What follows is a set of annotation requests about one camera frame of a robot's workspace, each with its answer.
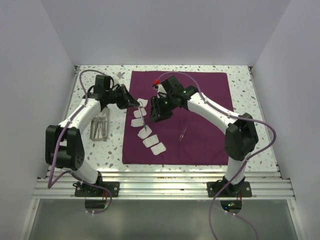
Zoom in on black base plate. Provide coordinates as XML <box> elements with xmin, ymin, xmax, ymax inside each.
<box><xmin>206</xmin><ymin>178</ymin><xmax>253</xmax><ymax>198</ymax></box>
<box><xmin>72</xmin><ymin>181</ymin><xmax>120</xmax><ymax>198</ymax></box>

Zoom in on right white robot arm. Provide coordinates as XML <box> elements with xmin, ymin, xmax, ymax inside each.
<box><xmin>150</xmin><ymin>76</ymin><xmax>259</xmax><ymax>197</ymax></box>

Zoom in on steel hemostat clamp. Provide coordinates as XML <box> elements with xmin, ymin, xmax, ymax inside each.
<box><xmin>92</xmin><ymin>117</ymin><xmax>100</xmax><ymax>139</ymax></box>

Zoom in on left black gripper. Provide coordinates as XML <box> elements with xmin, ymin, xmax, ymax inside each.
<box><xmin>105</xmin><ymin>83</ymin><xmax>139</xmax><ymax>110</ymax></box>

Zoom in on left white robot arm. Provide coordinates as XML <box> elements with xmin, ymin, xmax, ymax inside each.
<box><xmin>45</xmin><ymin>71</ymin><xmax>140</xmax><ymax>197</ymax></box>

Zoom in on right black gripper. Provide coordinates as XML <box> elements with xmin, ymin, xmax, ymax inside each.
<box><xmin>149</xmin><ymin>94</ymin><xmax>177</xmax><ymax>123</ymax></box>

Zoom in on purple cloth mat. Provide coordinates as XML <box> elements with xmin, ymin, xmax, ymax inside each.
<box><xmin>122</xmin><ymin>72</ymin><xmax>233</xmax><ymax>166</ymax></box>

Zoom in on stainless steel instrument tray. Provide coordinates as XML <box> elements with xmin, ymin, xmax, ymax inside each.
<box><xmin>89</xmin><ymin>107</ymin><xmax>110</xmax><ymax>142</ymax></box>

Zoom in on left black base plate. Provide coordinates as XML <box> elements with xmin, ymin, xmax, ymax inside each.
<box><xmin>72</xmin><ymin>181</ymin><xmax>120</xmax><ymax>198</ymax></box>

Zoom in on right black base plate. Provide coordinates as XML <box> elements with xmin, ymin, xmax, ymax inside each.
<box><xmin>206</xmin><ymin>178</ymin><xmax>253</xmax><ymax>198</ymax></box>

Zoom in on white gauze pad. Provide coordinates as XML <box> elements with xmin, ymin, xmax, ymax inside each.
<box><xmin>150</xmin><ymin>142</ymin><xmax>167</xmax><ymax>156</ymax></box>
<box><xmin>133</xmin><ymin>107</ymin><xmax>147</xmax><ymax>118</ymax></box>
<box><xmin>130</xmin><ymin>118</ymin><xmax>145</xmax><ymax>128</ymax></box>
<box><xmin>137</xmin><ymin>125</ymin><xmax>152</xmax><ymax>140</ymax></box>
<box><xmin>137</xmin><ymin>98</ymin><xmax>148</xmax><ymax>108</ymax></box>
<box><xmin>142</xmin><ymin>134</ymin><xmax>159</xmax><ymax>148</ymax></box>

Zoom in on steel forceps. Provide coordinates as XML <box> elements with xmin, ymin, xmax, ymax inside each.
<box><xmin>178</xmin><ymin>127</ymin><xmax>188</xmax><ymax>142</ymax></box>

